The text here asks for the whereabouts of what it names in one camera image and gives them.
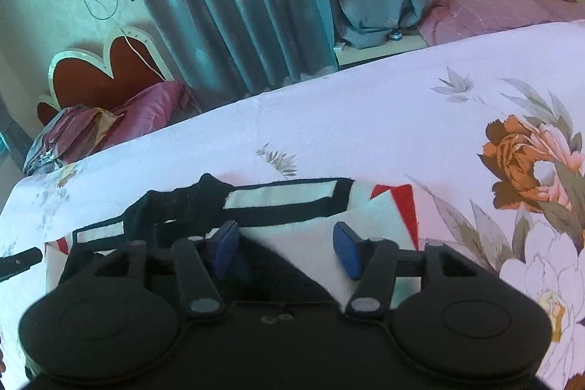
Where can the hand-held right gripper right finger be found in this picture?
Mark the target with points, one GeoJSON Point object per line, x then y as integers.
{"type": "Point", "coordinates": [348, 248]}

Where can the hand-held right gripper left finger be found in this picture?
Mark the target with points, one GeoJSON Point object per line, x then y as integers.
{"type": "Point", "coordinates": [226, 250]}

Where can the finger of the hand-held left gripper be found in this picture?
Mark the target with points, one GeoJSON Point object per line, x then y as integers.
{"type": "Point", "coordinates": [20, 263]}

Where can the striped knit sweater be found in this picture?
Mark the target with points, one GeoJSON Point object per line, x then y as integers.
{"type": "Point", "coordinates": [283, 198]}

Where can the bed with floral sheet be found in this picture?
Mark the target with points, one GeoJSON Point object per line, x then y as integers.
{"type": "Point", "coordinates": [365, 120]}

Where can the stack of folded bedding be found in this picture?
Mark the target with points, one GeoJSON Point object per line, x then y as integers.
{"type": "Point", "coordinates": [59, 138]}

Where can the grey window curtain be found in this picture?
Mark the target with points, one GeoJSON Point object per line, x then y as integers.
{"type": "Point", "coordinates": [13, 129]}

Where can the magenta pillow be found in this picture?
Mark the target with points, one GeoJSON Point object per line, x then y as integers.
{"type": "Point", "coordinates": [151, 102]}

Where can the red heart-shaped headboard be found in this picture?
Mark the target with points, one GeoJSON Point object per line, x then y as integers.
{"type": "Point", "coordinates": [91, 84]}

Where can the pale nightstand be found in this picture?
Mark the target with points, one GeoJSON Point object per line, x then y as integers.
{"type": "Point", "coordinates": [379, 54]}

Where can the small white box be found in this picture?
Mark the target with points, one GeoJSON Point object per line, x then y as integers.
{"type": "Point", "coordinates": [339, 48]}

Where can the small blue box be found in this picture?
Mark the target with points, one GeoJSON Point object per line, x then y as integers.
{"type": "Point", "coordinates": [396, 36]}

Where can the purple bed sheet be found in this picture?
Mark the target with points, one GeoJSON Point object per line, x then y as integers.
{"type": "Point", "coordinates": [480, 15]}

